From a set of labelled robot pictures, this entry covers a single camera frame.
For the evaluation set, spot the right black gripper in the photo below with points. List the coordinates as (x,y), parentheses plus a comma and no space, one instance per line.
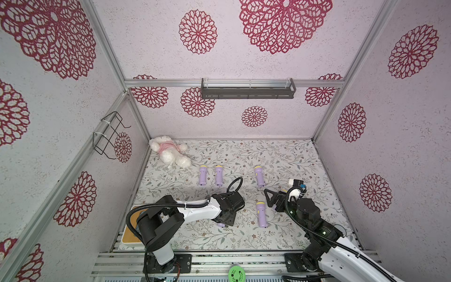
(283,200)

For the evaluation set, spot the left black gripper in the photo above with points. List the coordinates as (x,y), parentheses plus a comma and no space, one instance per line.
(231,221)

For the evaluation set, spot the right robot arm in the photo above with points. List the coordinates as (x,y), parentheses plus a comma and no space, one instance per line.
(329,250)

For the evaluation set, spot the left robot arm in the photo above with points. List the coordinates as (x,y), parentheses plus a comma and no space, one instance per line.
(154,225)

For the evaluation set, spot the green tape roll front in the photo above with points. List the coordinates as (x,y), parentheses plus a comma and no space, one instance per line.
(236,274)

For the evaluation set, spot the white plush teddy bear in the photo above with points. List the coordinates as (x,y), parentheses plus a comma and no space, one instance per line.
(170,152)

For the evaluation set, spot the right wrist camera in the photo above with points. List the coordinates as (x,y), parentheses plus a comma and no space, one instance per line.
(298,189)

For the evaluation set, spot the black wall shelf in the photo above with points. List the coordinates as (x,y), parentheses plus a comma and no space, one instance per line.
(229,92)

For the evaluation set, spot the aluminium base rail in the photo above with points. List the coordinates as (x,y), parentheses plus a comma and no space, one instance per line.
(203,263)

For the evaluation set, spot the black wire wall rack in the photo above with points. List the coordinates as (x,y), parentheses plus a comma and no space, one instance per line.
(103,142)

